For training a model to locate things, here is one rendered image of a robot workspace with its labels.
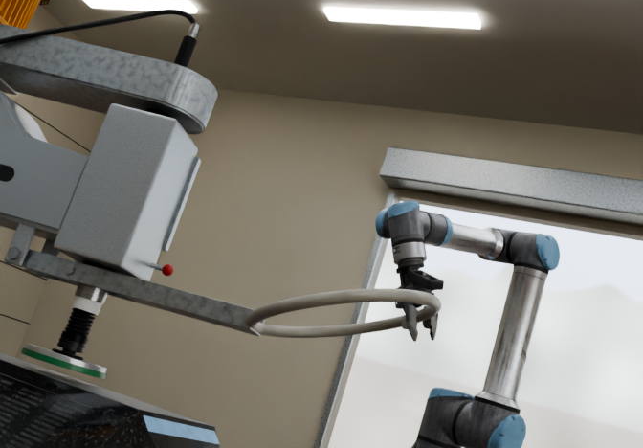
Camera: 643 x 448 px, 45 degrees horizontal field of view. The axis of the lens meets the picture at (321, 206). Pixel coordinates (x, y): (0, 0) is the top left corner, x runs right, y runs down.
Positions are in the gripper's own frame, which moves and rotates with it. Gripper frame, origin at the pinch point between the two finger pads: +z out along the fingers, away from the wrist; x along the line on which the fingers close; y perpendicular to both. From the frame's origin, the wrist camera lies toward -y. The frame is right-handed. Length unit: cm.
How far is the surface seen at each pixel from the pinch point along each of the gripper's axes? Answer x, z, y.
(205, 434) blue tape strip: 53, 19, 23
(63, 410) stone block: 88, 12, 13
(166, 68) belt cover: 62, -76, 11
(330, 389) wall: -182, -30, 459
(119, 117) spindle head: 74, -64, 18
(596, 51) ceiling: -297, -232, 195
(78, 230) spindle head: 84, -34, 23
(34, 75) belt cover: 94, -82, 33
